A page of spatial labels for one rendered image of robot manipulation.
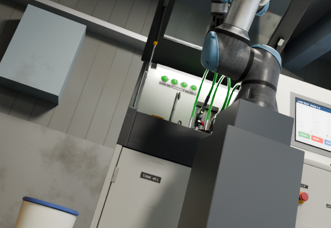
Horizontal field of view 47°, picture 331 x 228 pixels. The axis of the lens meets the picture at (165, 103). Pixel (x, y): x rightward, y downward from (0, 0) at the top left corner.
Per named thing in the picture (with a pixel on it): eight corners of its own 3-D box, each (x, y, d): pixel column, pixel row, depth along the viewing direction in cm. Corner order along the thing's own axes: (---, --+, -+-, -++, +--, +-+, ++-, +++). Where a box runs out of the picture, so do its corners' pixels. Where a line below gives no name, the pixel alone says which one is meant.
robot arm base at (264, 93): (287, 117, 112) (292, 88, 116) (242, 100, 110) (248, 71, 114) (262, 129, 126) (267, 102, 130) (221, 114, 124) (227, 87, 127)
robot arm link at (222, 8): (210, 1, 168) (229, 1, 167) (210, 11, 169) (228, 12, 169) (211, 3, 161) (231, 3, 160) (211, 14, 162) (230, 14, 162)
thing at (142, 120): (125, 146, 152) (137, 110, 158) (124, 148, 156) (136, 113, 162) (268, 190, 157) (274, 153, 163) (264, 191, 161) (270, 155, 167)
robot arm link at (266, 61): (284, 88, 117) (290, 51, 122) (246, 73, 115) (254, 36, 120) (264, 100, 128) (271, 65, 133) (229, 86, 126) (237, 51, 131)
